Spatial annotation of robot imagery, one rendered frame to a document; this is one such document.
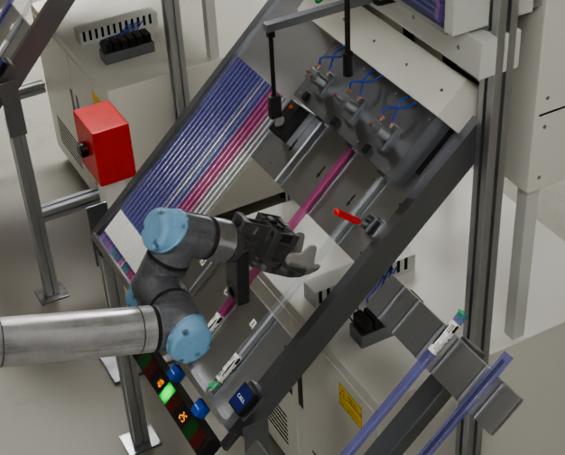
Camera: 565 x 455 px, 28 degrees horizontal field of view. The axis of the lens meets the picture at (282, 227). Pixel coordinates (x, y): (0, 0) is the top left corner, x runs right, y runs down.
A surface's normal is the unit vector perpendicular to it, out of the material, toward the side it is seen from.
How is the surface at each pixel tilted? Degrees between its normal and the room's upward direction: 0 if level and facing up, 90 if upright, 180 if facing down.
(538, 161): 90
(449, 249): 0
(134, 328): 49
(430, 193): 90
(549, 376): 90
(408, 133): 43
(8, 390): 0
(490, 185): 90
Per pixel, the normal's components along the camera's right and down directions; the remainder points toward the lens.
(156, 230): -0.77, -0.15
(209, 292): -0.63, -0.37
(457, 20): 0.48, 0.51
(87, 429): -0.04, -0.80
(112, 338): 0.46, 0.13
